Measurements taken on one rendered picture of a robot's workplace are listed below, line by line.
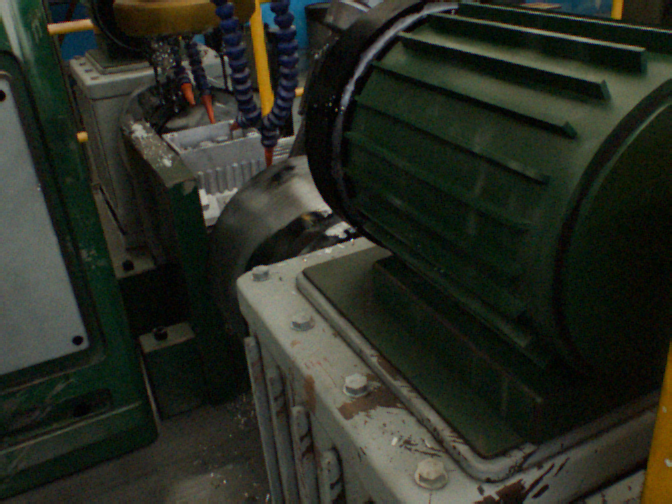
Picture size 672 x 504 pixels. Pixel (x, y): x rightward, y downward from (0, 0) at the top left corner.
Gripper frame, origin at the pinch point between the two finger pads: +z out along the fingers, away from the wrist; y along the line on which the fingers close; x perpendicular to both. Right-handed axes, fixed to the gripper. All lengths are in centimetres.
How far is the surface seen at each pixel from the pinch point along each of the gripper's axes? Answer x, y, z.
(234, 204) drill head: -14.8, 17.5, 6.4
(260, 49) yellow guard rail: 82, -234, -12
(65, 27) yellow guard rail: -4, -233, 11
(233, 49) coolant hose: -18.8, 11.7, -9.1
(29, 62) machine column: -37.8, 12.0, -0.6
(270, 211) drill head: -13.9, 24.5, 4.5
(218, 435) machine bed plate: -3.9, 14.7, 38.7
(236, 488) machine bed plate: -4.7, 24.8, 39.2
